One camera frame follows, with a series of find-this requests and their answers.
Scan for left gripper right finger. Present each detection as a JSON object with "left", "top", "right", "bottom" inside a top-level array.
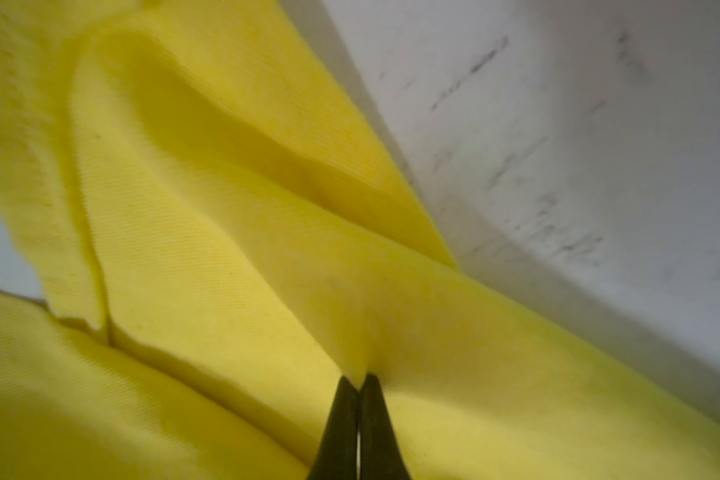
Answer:
[{"left": 358, "top": 374, "right": 411, "bottom": 480}]

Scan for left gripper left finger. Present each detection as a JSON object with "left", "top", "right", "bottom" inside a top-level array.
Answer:
[{"left": 306, "top": 377, "right": 358, "bottom": 480}]

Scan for yellow trousers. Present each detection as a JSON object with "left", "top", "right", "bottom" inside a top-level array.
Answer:
[{"left": 0, "top": 1, "right": 720, "bottom": 479}]

